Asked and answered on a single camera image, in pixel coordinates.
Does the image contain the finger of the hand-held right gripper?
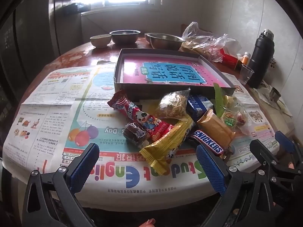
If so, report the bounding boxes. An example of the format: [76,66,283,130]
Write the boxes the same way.
[275,131,303,171]
[250,139,295,179]

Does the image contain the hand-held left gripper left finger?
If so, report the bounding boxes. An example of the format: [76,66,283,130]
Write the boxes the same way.
[22,143,100,227]

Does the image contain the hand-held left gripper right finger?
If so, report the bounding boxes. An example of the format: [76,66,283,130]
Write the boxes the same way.
[196,144,284,227]

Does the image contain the brown chocolate bar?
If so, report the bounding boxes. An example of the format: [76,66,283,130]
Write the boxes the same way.
[188,130,233,163]

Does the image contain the clear red brown snack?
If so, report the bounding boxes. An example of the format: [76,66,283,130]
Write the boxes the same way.
[235,110,250,135]

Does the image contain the orange snack packet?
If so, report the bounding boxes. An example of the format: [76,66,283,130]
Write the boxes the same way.
[197,109,236,148]

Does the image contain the small green label snack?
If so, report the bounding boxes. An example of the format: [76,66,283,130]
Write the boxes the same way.
[221,112,238,129]

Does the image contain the yellow snack packet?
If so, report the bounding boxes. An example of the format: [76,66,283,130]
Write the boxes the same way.
[139,117,196,176]

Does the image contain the yellow green snack pouch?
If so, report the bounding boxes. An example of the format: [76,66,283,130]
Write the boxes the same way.
[223,95,238,114]

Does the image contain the dark brown cake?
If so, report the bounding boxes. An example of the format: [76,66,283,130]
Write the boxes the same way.
[123,122,151,148]

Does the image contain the blue biscuit packet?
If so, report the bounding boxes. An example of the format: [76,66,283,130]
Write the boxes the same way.
[187,94,215,121]

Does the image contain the green snack packet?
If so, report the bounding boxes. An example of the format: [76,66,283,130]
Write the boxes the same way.
[213,83,226,117]

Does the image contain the clear golden snack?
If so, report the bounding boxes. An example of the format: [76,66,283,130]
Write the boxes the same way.
[157,88,191,119]

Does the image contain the red panda print snack packet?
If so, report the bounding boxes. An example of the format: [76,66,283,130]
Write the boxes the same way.
[108,90,174,145]

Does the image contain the grey cardboard box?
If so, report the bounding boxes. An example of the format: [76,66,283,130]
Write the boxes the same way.
[114,48,237,100]

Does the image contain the person's left hand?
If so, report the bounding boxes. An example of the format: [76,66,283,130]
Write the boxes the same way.
[139,218,156,227]

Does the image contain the steel thermos cap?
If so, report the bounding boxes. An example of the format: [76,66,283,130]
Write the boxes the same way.
[269,87,282,103]

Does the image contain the printed newspaper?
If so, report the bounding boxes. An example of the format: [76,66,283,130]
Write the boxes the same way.
[2,61,282,197]

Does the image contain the clear plastic cup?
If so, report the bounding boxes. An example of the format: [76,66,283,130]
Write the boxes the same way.
[238,64,255,85]

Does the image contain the black thermos flask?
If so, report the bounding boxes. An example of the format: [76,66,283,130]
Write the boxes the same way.
[247,29,275,89]

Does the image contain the red tissue box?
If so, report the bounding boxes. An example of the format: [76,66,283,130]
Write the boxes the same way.
[219,47,243,70]

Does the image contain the pink workbook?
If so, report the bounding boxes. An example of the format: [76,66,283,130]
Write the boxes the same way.
[123,57,233,87]

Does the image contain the clear plastic bag of food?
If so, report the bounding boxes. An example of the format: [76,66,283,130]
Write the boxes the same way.
[179,22,241,63]

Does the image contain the small ceramic bowl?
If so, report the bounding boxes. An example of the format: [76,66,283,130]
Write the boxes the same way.
[90,34,112,49]

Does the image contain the large steel bowl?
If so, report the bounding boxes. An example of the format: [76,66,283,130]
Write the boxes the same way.
[144,33,186,51]

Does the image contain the small steel bowl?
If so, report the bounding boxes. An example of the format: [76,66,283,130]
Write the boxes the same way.
[109,30,141,45]

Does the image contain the dark refrigerator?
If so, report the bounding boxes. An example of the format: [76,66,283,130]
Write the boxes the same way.
[5,0,82,95]

